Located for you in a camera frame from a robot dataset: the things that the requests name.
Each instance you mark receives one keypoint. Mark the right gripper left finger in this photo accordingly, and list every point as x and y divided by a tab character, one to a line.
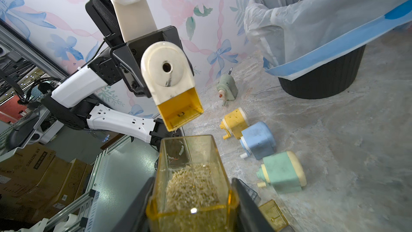
135	218

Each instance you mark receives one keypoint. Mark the black trash bin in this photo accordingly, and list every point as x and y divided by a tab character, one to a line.
327	80

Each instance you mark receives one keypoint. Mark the cardboard boxes outside cell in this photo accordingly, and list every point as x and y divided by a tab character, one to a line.
37	184

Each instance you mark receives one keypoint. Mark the dark shavings tray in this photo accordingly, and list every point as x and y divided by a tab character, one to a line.
253	194

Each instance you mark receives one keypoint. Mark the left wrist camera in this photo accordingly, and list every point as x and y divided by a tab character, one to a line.
134	17

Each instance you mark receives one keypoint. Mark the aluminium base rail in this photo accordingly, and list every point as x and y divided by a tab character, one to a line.
118	175

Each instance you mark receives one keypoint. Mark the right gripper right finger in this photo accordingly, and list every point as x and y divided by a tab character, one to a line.
249	218

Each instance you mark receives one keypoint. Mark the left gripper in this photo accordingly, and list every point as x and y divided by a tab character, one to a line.
129	55

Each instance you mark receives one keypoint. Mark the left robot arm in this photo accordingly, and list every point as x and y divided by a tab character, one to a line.
71	102

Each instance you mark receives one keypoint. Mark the yellow pencil sharpener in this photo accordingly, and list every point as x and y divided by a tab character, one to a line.
169	78
234	123

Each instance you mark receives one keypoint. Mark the blue pencil sharpener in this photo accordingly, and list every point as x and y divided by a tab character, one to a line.
257	140

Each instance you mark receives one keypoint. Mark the green pencil sharpener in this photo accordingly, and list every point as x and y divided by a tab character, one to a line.
283	172
227	89

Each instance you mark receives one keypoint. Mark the clear trash bag blue band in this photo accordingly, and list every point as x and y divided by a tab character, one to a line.
298	36

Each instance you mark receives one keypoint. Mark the yellow transparent shavings tray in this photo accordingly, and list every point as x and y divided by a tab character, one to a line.
274	215

